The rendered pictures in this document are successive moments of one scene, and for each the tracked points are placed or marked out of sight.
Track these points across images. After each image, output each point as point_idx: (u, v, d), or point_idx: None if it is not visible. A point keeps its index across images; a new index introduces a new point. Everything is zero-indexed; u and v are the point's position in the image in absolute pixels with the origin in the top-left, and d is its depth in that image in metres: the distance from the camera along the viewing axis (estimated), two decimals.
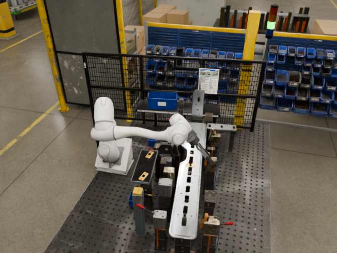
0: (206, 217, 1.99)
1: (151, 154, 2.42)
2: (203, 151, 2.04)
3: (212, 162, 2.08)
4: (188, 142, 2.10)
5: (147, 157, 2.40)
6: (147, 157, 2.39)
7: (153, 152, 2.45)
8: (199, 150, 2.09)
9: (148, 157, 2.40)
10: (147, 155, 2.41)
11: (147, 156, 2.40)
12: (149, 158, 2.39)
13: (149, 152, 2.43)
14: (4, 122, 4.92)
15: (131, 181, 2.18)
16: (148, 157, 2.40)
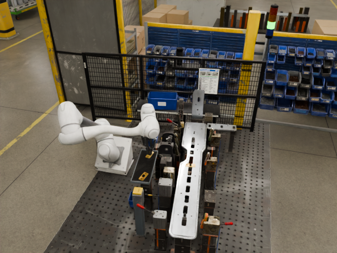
0: (206, 217, 1.99)
1: (151, 154, 2.42)
2: (155, 142, 2.34)
3: (151, 152, 2.41)
4: None
5: (147, 157, 2.40)
6: (147, 157, 2.39)
7: (153, 152, 2.45)
8: (150, 141, 2.32)
9: (148, 157, 2.40)
10: (147, 155, 2.41)
11: (147, 156, 2.40)
12: (149, 158, 2.39)
13: (149, 152, 2.43)
14: (4, 122, 4.92)
15: (131, 181, 2.18)
16: (148, 157, 2.40)
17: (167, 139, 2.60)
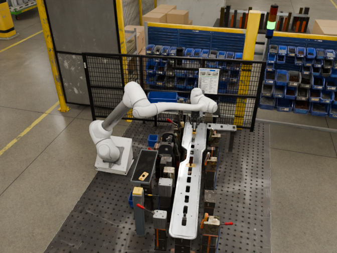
0: (206, 217, 1.99)
1: (195, 131, 2.93)
2: (200, 120, 2.86)
3: (195, 129, 2.92)
4: (196, 112, 2.77)
5: (194, 133, 2.90)
6: (193, 134, 2.90)
7: (196, 129, 2.96)
8: (197, 119, 2.83)
9: (194, 133, 2.90)
10: (192, 132, 2.91)
11: (193, 133, 2.90)
12: (195, 134, 2.90)
13: (193, 130, 2.93)
14: (4, 122, 4.92)
15: (131, 181, 2.18)
16: (194, 133, 2.90)
17: (167, 139, 2.60)
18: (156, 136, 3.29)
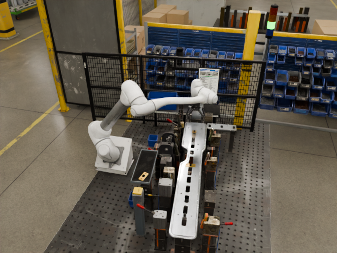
0: (206, 217, 1.99)
1: (196, 131, 2.94)
2: (204, 111, 2.80)
3: (201, 120, 2.86)
4: (197, 103, 2.72)
5: (194, 132, 2.91)
6: (193, 132, 2.91)
7: (196, 130, 2.98)
8: (199, 110, 2.78)
9: (194, 132, 2.91)
10: (193, 131, 2.92)
11: (193, 132, 2.91)
12: (195, 132, 2.90)
13: (193, 130, 2.95)
14: (4, 122, 4.92)
15: (131, 181, 2.18)
16: (194, 132, 2.91)
17: (167, 139, 2.60)
18: (156, 136, 3.29)
